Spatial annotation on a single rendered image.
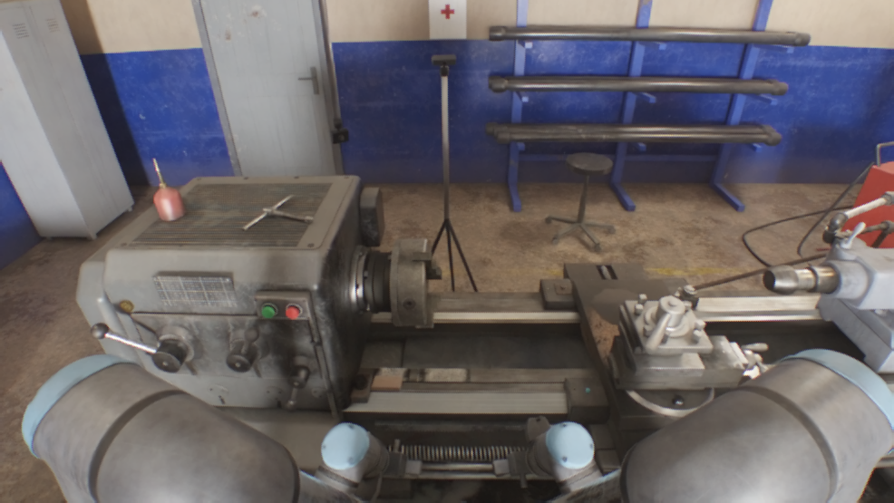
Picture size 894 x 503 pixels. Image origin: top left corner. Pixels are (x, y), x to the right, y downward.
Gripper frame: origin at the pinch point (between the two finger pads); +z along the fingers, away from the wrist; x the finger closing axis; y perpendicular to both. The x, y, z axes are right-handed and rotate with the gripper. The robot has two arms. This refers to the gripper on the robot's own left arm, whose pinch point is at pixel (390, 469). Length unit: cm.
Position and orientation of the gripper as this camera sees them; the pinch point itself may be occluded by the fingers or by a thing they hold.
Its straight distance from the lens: 131.7
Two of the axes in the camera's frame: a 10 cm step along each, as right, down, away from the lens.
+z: 1.9, 5.9, 7.8
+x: -9.8, 0.3, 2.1
